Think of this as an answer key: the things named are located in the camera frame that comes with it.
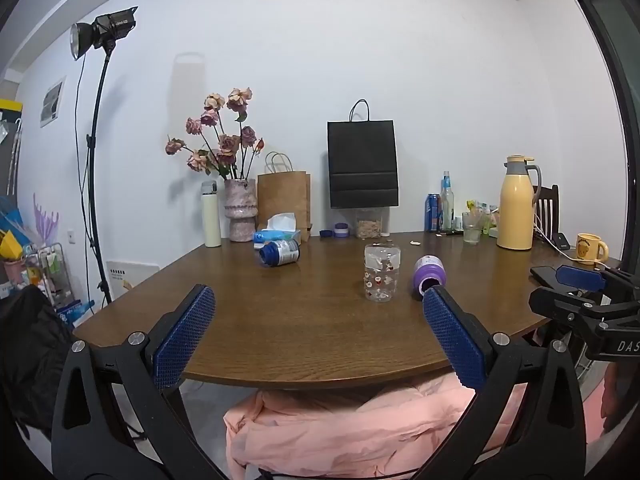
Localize clear snack jar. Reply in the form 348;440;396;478
356;207;383;239

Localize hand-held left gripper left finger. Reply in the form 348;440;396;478
50;284;231;480

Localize pink marbled vase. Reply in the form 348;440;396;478
223;178;258;242

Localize blue drink can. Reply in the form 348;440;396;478
425;193;442;232

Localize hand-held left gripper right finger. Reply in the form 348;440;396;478
415;285;588;480

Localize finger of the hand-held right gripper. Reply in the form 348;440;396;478
555;264;640;302
529;287;640;330

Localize wall picture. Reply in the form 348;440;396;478
39;76;67;128

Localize black studio light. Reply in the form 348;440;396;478
70;6;138;61

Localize person's right forearm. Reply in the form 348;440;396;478
601;364;640;433

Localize white thermos bottle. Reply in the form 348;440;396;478
201;181;222;248

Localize pink jacket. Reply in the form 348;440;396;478
222;375;606;480

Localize black cloth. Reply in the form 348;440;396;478
0;285;76;441

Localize clear printed cup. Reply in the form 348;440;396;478
363;244;402;303

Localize clear plastic bottle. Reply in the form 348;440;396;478
440;171;456;232

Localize dark door frame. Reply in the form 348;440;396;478
572;0;640;261

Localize tissue box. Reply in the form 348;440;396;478
254;213;302;244

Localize dried rose bouquet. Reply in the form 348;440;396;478
165;87;266;182

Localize wire rack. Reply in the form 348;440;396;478
24;242;72;311

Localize blue capped jar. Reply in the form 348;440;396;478
258;239;301;267

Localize small green bottles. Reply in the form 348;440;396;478
466;199;501;237

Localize white panel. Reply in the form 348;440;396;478
106;260;161;303

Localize brown paper bag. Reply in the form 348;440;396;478
257;151;312;241

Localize dark wooden chair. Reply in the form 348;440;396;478
532;184;561;241

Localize yellow mug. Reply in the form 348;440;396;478
576;233;610;266

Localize black paper bag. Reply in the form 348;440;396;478
327;99;400;209

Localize yellow thermos jug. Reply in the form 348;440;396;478
496;156;543;251

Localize drinking glass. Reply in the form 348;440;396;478
462;212;482;244

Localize purple coral decoration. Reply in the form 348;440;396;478
32;192;60;246

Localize purple bottle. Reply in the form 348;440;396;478
411;255;447;302

